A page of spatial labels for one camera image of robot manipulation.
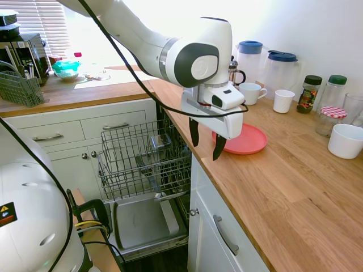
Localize steel dishwasher door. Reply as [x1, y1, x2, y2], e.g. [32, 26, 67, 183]
[103, 192, 189, 257]

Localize metal cabinet bar handle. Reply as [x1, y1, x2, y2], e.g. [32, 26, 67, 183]
[213, 214, 240, 257]

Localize wooden robot mounting table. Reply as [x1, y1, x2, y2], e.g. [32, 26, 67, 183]
[70, 189, 123, 272]

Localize yellow wires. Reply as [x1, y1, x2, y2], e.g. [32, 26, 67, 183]
[74, 220, 110, 236]

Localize thin black floor cables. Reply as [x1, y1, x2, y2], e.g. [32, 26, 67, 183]
[80, 240, 126, 272]

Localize wire dishwasher rack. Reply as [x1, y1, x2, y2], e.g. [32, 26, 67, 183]
[97, 120, 192, 202]

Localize clear glass dish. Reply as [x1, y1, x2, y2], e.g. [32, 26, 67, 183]
[82, 69, 112, 82]

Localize clear pitcher dark-blue lid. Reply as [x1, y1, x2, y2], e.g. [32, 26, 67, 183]
[263, 49, 301, 100]

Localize teal-lid food container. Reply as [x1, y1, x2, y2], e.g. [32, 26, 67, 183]
[51, 59, 82, 83]

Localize white ribbed cup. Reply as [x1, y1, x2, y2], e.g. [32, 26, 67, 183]
[273, 89, 296, 114]

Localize clear drinking glass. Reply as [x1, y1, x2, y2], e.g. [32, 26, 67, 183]
[342, 92, 363, 128]

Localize black stacked containers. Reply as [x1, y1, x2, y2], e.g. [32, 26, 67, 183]
[0, 10, 22, 38]

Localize clear jar green lid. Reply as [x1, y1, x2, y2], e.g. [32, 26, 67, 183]
[323, 74, 348, 114]

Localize grey cutlery basket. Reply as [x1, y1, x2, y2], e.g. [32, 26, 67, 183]
[0, 69, 47, 108]

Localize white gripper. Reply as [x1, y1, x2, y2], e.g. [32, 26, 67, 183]
[180, 86, 244, 162]

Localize window blinds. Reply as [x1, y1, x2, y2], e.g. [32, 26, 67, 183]
[0, 0, 70, 62]

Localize black coffee machine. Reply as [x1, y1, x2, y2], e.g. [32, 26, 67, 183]
[0, 32, 48, 86]

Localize clear glass food container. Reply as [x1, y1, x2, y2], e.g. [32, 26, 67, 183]
[150, 133, 172, 151]

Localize white bowl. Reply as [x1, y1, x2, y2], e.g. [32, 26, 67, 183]
[327, 123, 363, 160]

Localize white base cabinet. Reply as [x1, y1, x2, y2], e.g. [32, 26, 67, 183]
[186, 154, 271, 272]

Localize clear pitcher light-blue lid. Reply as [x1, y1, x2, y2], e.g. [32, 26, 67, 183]
[235, 40, 269, 86]

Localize pink round plate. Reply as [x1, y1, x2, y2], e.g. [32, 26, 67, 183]
[211, 122, 268, 156]

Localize short metal drawer handle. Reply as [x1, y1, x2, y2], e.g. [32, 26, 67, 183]
[102, 122, 130, 131]

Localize black clamp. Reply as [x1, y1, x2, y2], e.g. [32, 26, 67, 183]
[66, 188, 112, 236]

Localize long metal drawer handle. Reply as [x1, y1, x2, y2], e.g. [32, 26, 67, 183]
[31, 133, 64, 142]

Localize white mug with handle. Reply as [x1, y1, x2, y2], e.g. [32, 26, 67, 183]
[238, 82, 268, 106]

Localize glass jar checkered lid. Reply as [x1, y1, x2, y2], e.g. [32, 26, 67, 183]
[315, 105, 348, 138]

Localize coffee jar black lid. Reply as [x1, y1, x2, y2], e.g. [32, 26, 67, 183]
[296, 75, 323, 114]

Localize glass French press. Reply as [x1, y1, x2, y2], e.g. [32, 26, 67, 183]
[228, 55, 247, 87]

